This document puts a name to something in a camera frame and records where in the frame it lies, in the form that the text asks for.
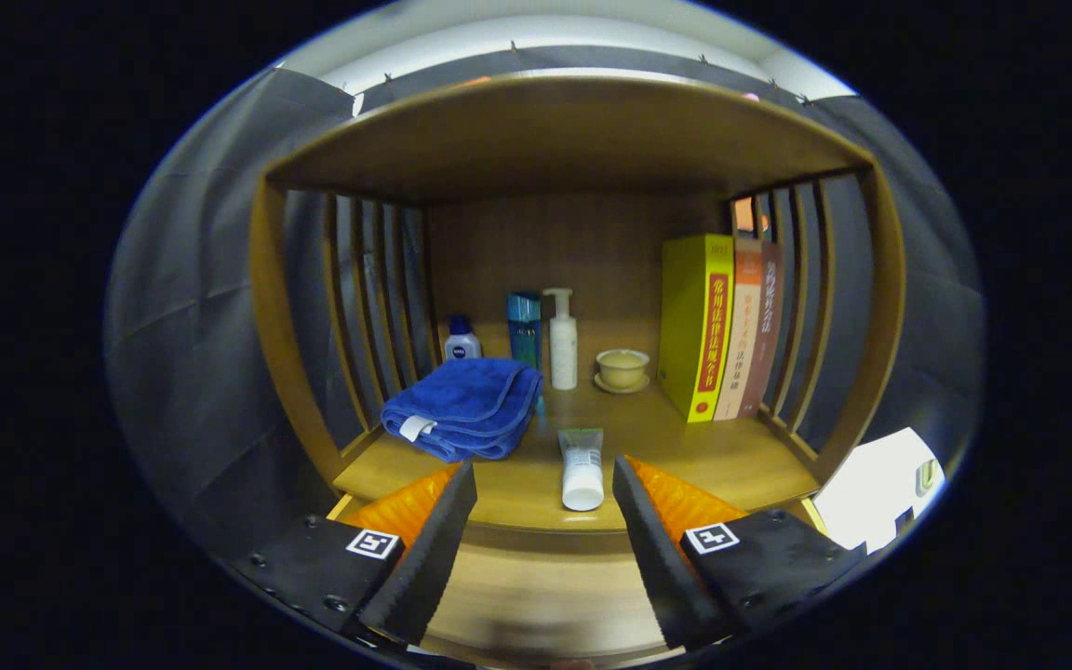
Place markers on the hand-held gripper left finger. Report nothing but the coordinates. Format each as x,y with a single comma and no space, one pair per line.
424,549

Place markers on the white table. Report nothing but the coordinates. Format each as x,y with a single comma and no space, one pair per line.
871,493

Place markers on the blue folded towel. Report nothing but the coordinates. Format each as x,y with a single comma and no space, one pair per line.
471,405

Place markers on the black backdrop cloth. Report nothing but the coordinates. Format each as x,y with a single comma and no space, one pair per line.
192,326

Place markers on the yellow book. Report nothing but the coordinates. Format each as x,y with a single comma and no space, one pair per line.
685,326

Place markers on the teal bottle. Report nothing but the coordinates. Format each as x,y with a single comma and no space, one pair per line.
525,330

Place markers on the beige lidded cup with saucer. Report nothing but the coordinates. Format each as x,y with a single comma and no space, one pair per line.
622,369

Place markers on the wooden cabinet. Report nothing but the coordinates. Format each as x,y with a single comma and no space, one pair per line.
555,140

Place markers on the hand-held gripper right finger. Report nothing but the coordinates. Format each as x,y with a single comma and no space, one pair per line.
657,549

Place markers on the wooden drawer with black knob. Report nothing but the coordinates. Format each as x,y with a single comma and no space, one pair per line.
545,586

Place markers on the white pump bottle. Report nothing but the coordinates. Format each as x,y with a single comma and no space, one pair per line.
563,349

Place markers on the small white blue-capped bottle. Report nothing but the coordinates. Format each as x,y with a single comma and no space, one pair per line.
462,344

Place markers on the white tube with green end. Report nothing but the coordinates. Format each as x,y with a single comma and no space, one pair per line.
582,475

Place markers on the wooden countertop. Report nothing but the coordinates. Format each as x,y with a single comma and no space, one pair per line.
685,456

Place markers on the small green and white object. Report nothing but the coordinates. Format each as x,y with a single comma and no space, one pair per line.
927,476

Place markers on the orange and cream book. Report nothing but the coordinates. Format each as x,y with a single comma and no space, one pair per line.
743,335

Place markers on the brown book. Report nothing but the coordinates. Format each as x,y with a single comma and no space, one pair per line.
767,326

